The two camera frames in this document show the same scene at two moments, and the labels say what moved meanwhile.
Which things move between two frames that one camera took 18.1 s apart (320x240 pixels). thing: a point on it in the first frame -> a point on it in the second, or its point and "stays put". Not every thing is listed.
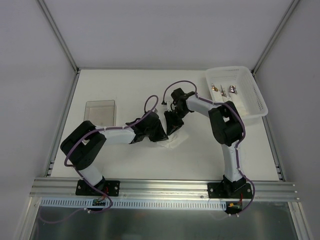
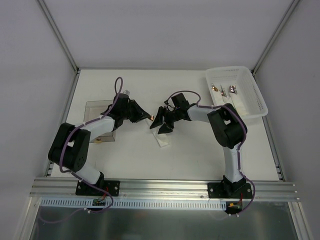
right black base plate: x=225 y=190 stays put
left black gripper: x=155 y=128 -> x=132 y=111
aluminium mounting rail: x=63 y=188 stays put
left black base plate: x=111 y=188 stays put
